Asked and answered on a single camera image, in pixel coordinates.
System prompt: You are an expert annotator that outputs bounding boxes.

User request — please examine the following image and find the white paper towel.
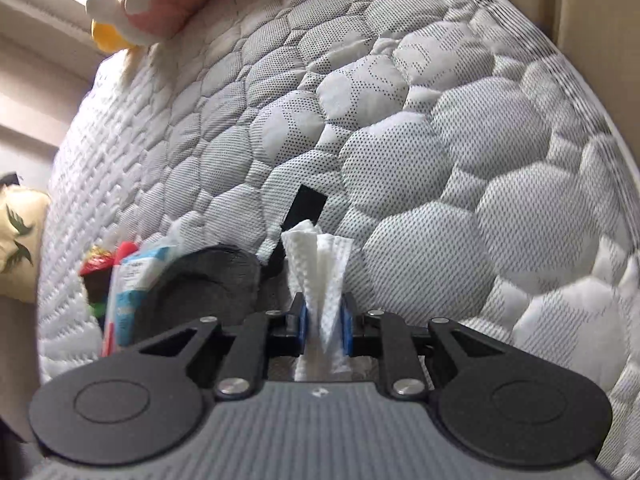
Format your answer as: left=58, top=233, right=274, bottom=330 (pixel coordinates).
left=281, top=220, right=371, bottom=382

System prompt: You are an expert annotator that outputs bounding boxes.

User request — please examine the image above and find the blue cotton pads packet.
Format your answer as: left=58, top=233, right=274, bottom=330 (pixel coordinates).
left=114, top=244, right=177, bottom=349

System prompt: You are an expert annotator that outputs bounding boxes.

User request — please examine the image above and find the red white foam rocket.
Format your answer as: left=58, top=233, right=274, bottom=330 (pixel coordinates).
left=101, top=242, right=138, bottom=356

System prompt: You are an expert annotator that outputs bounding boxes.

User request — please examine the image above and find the grey quilted mattress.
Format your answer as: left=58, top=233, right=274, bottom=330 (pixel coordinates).
left=38, top=0, right=639, bottom=479

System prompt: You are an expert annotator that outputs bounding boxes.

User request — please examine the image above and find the yellow plush toy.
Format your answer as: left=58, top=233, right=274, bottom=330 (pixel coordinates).
left=91, top=21, right=137, bottom=54

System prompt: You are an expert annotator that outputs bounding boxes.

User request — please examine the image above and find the beige padded headboard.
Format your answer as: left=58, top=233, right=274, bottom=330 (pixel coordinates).
left=509, top=0, right=639, bottom=136

